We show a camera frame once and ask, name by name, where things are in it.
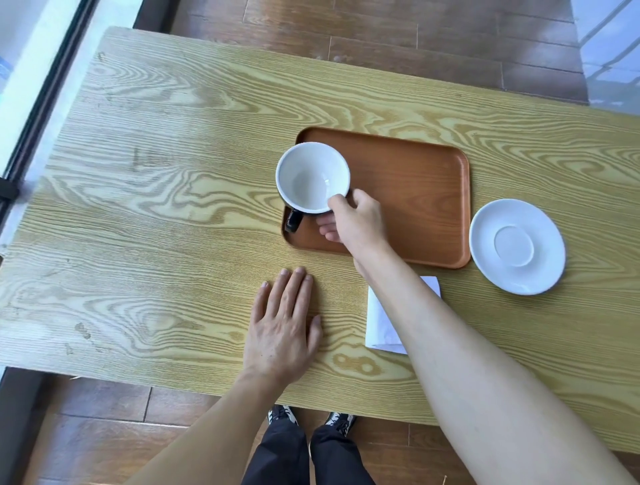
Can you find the person's left hand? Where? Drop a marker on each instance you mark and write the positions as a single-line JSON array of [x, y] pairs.
[[277, 339]]

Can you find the person's right hand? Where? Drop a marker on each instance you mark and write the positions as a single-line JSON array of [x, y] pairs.
[[362, 225]]

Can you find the person's right thumb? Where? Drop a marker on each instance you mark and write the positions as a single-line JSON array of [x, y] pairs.
[[340, 206]]

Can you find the person's left little finger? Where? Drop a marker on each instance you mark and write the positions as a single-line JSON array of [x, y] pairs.
[[260, 302]]

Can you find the person's left thumb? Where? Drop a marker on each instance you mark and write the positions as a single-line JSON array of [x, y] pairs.
[[315, 334]]

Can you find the person's left middle finger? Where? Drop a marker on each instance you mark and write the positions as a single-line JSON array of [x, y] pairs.
[[293, 292]]

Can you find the person's right forearm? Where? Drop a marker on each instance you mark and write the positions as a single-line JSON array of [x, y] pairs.
[[475, 379]]

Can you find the person's left forearm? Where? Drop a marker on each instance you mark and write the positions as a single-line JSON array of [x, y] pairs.
[[210, 439]]

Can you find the white paper napkin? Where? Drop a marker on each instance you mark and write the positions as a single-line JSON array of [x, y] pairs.
[[380, 325]]

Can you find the brown wooden tray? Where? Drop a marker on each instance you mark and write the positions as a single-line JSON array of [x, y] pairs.
[[415, 200]]

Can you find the person's left shoe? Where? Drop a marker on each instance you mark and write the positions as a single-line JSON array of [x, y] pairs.
[[281, 413]]

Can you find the person's shoe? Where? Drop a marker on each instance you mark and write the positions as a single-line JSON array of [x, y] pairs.
[[341, 422], [281, 413]]

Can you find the person's right shoe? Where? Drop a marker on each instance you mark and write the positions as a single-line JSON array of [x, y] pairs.
[[341, 422]]

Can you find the black trousers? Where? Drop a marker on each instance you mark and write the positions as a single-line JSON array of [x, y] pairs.
[[285, 459]]

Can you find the white saucer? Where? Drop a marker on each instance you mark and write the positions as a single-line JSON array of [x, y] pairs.
[[517, 247]]

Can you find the glass door panel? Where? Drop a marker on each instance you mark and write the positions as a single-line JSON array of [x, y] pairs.
[[607, 50]]

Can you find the black window frame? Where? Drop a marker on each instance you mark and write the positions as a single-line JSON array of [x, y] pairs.
[[47, 95]]

